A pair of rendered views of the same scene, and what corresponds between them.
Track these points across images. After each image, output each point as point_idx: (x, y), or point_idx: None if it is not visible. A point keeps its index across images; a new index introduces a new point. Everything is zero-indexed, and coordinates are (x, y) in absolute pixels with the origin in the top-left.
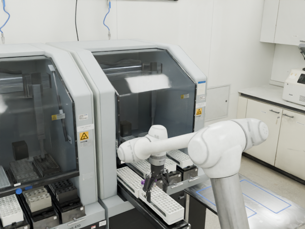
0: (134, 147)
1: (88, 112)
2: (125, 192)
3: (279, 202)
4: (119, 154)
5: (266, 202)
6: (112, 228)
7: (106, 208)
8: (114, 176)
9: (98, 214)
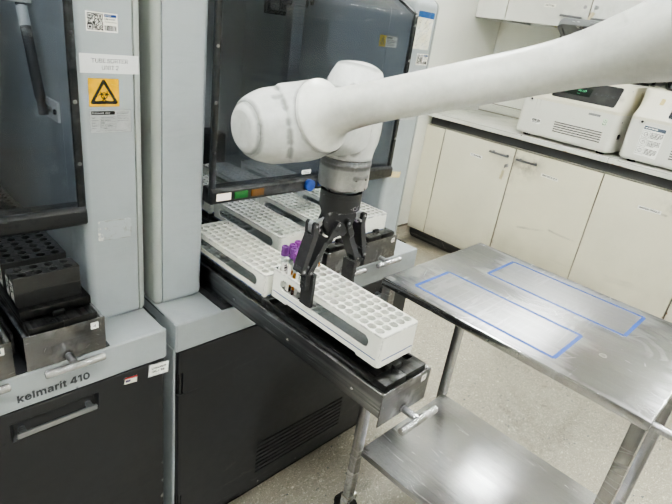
0: (298, 103)
1: (119, 8)
2: (226, 284)
3: (615, 311)
4: (240, 127)
5: (589, 311)
6: (185, 381)
7: (171, 326)
8: (193, 239)
9: (147, 344)
